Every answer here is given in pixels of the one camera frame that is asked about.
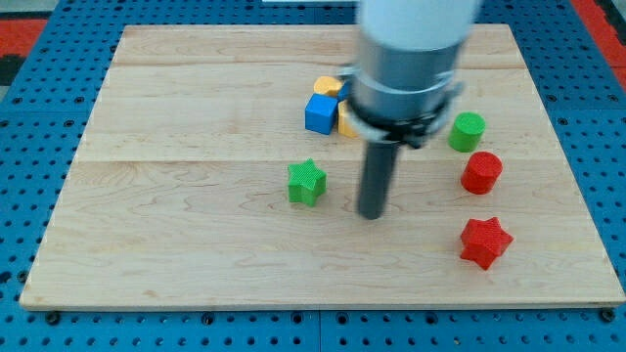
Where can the yellow pentagon block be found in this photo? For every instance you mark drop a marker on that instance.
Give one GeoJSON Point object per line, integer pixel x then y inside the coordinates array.
{"type": "Point", "coordinates": [327, 85]}

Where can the green cylinder block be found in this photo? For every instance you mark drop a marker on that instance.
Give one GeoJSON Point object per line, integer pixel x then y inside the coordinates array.
{"type": "Point", "coordinates": [466, 132]}

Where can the red cylinder block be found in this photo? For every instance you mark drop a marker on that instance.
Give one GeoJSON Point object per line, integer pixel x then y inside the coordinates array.
{"type": "Point", "coordinates": [481, 173]}

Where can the light wooden board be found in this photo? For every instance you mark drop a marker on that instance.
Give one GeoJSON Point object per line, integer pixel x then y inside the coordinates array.
{"type": "Point", "coordinates": [177, 197]}

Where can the red star block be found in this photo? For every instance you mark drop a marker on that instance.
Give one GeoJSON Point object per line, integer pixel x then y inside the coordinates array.
{"type": "Point", "coordinates": [484, 241]}

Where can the blue triangle block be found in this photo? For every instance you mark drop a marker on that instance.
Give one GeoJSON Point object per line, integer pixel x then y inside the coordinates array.
{"type": "Point", "coordinates": [344, 91]}

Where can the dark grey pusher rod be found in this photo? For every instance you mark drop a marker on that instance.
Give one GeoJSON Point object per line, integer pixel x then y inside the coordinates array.
{"type": "Point", "coordinates": [377, 172]}

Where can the yellow block behind arm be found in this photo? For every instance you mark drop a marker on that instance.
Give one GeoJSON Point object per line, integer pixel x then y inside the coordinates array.
{"type": "Point", "coordinates": [343, 126]}

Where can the green star block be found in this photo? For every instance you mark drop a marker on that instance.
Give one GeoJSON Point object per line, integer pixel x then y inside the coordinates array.
{"type": "Point", "coordinates": [306, 182]}

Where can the blue cube block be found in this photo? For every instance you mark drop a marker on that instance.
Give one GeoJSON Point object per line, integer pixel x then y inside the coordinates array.
{"type": "Point", "coordinates": [320, 114]}

